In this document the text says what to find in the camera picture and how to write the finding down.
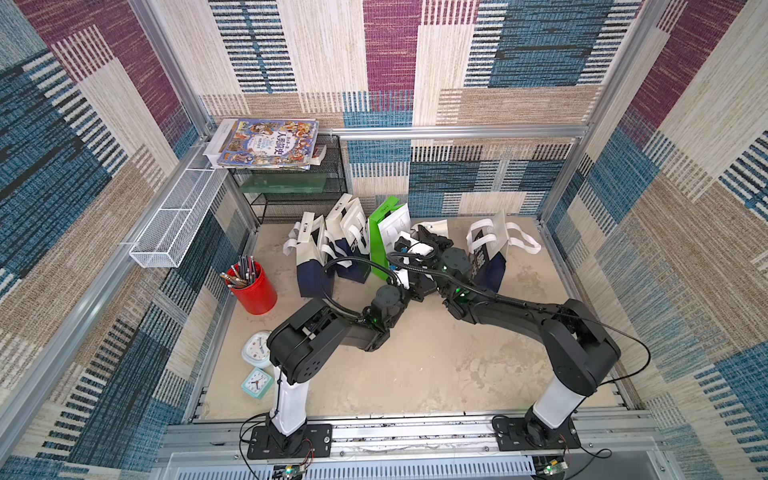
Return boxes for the navy white takeout bag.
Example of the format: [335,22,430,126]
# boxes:
[283,212,352,299]
[391,220,448,295]
[322,193,371,284]
[466,211,541,293]

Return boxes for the green white takeout bag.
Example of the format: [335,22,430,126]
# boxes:
[368,196,412,269]

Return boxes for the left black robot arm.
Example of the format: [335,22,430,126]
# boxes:
[267,257,437,441]

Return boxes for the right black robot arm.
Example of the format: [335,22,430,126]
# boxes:
[387,237,631,436]

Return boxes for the red plastic cup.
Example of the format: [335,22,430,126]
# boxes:
[229,262,277,315]

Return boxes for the round mint alarm clock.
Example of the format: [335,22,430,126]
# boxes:
[241,330,271,369]

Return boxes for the pencils in red cup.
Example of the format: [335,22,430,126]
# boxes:
[219,256,262,289]

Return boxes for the green tray on shelf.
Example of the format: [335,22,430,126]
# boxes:
[239,172,327,194]

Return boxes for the square mint alarm clock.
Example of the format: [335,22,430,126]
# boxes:
[241,367,274,399]

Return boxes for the colourful picture book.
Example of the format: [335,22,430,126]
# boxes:
[204,118,327,170]

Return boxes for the black wire mesh shelf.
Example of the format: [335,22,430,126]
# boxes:
[230,134,349,224]

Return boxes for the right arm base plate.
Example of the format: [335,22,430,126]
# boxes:
[491,412,581,452]

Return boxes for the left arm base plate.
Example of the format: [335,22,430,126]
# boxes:
[246,422,333,460]

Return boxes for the white wire basket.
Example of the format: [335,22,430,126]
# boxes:
[130,168,227,268]

